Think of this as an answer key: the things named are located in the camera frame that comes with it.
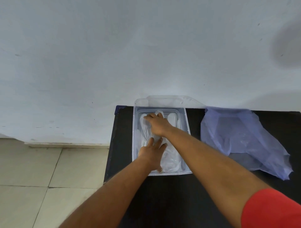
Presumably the person's left forearm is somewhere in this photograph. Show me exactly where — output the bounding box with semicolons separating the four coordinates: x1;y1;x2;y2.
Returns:
59;158;163;228

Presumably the clear plastic container lid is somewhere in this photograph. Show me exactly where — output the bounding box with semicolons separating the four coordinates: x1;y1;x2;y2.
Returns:
146;95;207;109

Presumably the red sleeve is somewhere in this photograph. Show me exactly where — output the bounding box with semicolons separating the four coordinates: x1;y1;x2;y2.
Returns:
241;188;301;228

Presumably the person's right hand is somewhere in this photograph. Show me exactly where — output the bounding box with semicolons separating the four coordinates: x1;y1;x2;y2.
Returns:
143;112;174;137

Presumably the person's left hand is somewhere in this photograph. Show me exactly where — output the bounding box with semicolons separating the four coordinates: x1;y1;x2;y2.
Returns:
137;138;168;172

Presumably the clear plastic bag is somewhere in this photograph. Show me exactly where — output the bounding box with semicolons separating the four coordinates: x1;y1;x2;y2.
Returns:
136;109;187;173

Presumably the blue plastic bag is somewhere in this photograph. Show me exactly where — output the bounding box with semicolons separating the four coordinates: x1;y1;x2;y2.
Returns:
200;107;293;181

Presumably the clear plastic container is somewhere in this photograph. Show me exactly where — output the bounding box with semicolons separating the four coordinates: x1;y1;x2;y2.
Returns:
132;99;193;176

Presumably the person's right forearm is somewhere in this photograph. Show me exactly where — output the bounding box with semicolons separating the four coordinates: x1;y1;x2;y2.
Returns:
163;126;273;228

